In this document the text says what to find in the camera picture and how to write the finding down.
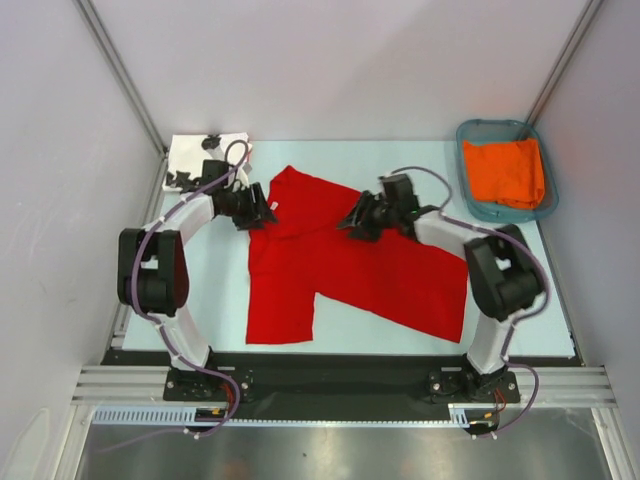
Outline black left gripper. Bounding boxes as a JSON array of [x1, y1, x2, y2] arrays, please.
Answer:
[[219, 182, 278, 231]]

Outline orange t shirt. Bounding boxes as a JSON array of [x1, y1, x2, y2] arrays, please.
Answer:
[[462, 138, 546, 210]]

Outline aluminium frame post left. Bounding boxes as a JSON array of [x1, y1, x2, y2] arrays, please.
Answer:
[[74, 0, 169, 159]]

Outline aluminium frame post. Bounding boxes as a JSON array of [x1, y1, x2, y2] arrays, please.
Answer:
[[524, 0, 608, 126], [74, 0, 169, 159]]

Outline white slotted cable duct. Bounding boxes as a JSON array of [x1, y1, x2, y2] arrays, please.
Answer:
[[92, 406, 479, 428]]

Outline teal plastic basket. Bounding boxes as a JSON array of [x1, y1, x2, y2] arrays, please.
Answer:
[[456, 119, 559, 223]]

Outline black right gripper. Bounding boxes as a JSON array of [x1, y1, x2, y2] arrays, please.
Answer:
[[337, 190, 400, 243]]

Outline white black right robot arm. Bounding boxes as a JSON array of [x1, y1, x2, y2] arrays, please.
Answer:
[[338, 168, 549, 401]]

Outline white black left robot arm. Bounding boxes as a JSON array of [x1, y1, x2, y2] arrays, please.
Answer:
[[117, 159, 277, 400]]

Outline aluminium front rail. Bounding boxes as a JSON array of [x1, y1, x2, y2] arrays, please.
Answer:
[[72, 366, 617, 408]]

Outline white folded printed t shirt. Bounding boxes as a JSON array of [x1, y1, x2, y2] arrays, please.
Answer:
[[163, 132, 253, 192]]

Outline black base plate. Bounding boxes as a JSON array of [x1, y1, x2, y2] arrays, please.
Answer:
[[99, 349, 584, 424]]

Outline aluminium frame post right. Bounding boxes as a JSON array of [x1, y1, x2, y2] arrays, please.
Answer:
[[524, 0, 608, 126]]

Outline red t shirt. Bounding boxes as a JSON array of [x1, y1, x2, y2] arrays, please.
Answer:
[[246, 166, 468, 345]]

